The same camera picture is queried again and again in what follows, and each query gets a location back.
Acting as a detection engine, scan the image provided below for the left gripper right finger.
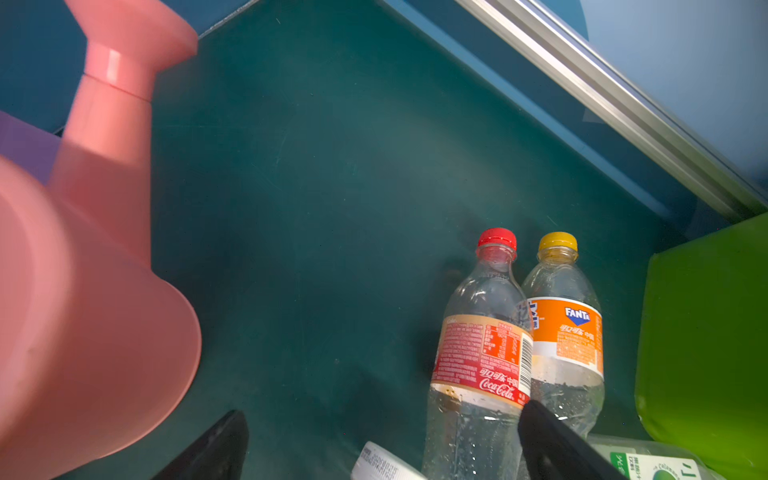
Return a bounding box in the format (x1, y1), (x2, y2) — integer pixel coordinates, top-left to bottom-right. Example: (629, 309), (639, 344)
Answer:
(518, 400), (625, 480)

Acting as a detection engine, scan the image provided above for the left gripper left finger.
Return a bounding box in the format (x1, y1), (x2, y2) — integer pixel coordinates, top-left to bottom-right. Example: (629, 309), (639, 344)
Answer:
(152, 410), (249, 480)

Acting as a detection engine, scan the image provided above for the orange Fanta bottle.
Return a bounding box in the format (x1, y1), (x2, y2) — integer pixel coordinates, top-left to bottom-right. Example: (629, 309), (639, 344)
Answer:
(523, 232), (605, 438)

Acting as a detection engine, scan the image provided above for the red label cola bottle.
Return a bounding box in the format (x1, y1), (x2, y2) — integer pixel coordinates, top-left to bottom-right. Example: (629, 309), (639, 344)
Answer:
(422, 228), (533, 479)

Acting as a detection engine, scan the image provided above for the lime label bottle near bin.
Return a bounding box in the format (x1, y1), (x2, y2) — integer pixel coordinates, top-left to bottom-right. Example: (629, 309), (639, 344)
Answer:
(587, 434), (724, 480)

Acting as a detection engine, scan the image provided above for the green plastic trash bin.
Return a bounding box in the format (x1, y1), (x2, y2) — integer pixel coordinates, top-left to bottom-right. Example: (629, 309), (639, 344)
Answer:
(635, 215), (767, 479)

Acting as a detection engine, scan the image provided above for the clear ribbed water bottle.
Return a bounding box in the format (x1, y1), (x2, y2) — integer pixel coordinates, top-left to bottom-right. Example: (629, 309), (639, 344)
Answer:
(350, 441), (426, 480)

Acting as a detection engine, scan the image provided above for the pink plastic watering can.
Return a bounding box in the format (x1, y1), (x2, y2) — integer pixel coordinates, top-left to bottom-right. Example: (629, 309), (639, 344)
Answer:
(1, 1), (202, 479)

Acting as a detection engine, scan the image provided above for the purple plastic item behind can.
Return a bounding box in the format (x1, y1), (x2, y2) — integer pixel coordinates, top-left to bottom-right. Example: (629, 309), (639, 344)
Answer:
(0, 111), (61, 184)

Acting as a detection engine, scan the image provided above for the aluminium back frame rail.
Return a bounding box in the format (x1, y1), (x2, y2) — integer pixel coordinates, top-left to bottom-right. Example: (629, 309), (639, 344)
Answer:
(461, 1), (767, 223)

